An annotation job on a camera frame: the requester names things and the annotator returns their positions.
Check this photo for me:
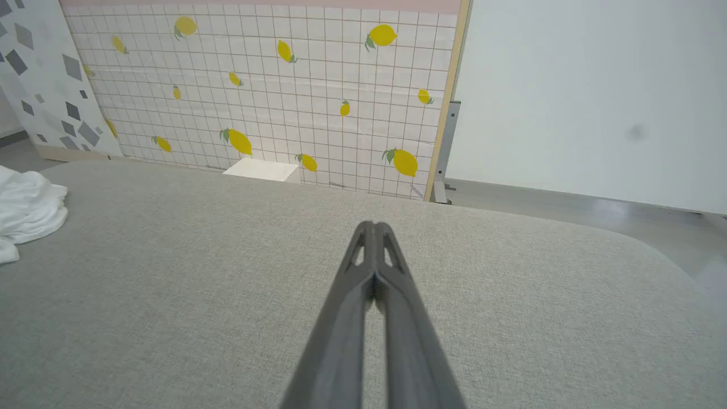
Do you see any lemon print tile panel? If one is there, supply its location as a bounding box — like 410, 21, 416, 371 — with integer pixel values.
59, 0, 472, 201

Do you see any grey terrazzo pattern panel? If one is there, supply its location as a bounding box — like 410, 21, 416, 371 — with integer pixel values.
0, 0, 123, 161

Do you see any grey metal panel stand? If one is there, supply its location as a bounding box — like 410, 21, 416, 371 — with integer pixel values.
432, 101, 462, 205

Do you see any white cloth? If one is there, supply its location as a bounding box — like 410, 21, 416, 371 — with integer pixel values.
0, 165, 69, 265

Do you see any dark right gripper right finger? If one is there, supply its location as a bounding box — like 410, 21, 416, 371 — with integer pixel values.
375, 221, 467, 409

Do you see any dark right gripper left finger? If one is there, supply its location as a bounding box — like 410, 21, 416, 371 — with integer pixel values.
281, 221, 376, 409

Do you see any white rectangular box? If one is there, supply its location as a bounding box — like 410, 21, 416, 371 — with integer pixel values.
222, 157, 302, 184

